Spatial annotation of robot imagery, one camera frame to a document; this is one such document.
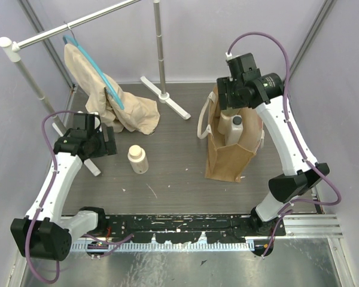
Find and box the beige bottle pink cap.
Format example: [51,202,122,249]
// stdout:
[127,145,149,174]

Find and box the purple cable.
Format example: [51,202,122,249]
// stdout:
[226,32,342,258]
[24,110,84,283]

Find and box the white garment rack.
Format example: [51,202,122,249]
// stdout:
[0,0,191,177]

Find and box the cream bottle beige cap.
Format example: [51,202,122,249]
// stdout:
[217,114,231,135]

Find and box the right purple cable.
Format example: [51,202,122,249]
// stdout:
[226,32,342,258]

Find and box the yellow-green bottle cream cap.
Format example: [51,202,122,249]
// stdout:
[221,108,239,117]

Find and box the white square bottle black cap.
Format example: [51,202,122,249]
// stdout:
[225,115,244,146]

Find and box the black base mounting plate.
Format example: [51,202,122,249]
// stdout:
[89,213,276,244]

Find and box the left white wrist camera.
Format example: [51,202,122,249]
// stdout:
[90,112,102,132]

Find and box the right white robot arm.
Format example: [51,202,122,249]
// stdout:
[217,53,330,236]

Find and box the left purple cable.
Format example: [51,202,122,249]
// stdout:
[24,110,84,283]

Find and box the blue clothes hanger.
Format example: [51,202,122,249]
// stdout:
[62,35,124,110]

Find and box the beige cloth garment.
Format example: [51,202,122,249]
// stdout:
[64,44,160,135]

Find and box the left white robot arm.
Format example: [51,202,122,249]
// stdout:
[10,112,117,261]

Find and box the brown canvas bag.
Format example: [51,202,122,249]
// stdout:
[197,87,264,182]

